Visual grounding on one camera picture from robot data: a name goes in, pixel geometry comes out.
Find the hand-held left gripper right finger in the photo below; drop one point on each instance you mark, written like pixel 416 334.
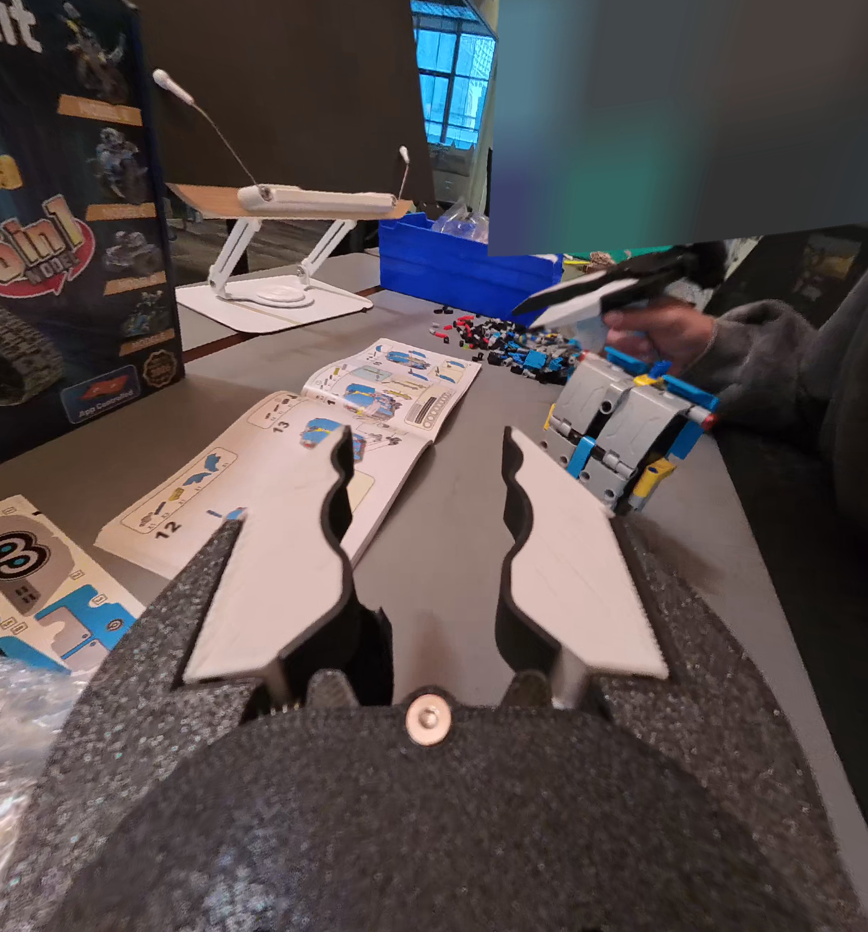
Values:
pixel 579 582

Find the glass window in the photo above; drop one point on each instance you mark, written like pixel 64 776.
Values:
pixel 448 65

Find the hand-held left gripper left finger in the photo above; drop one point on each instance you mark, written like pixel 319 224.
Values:
pixel 281 582

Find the dark flat board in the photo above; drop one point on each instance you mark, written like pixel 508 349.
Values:
pixel 281 94

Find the white folding book stand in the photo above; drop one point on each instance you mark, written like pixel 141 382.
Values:
pixel 295 198

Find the person's right hand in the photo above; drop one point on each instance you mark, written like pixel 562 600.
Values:
pixel 667 331

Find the pile of small brick parts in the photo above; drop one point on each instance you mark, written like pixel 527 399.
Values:
pixel 521 349

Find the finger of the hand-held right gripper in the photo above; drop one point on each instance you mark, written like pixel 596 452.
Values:
pixel 579 287
pixel 579 311

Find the crumpled clear plastic bag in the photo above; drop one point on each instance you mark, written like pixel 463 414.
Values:
pixel 4 764

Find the grey blue toy brick model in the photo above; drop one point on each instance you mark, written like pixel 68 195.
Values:
pixel 616 429

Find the blue plastic bin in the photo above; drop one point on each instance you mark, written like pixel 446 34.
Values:
pixel 463 262

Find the blue grey sticker sheet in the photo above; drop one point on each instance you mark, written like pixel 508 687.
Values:
pixel 33 582

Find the dark toy kit box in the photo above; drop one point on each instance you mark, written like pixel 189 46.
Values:
pixel 55 255

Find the open instruction booklet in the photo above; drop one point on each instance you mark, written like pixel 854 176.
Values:
pixel 288 451

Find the grey desk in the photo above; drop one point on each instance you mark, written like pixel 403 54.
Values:
pixel 434 524

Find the clear plastic parts bags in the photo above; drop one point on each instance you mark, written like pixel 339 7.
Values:
pixel 463 222

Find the person's right forearm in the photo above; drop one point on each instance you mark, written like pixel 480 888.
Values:
pixel 791 364

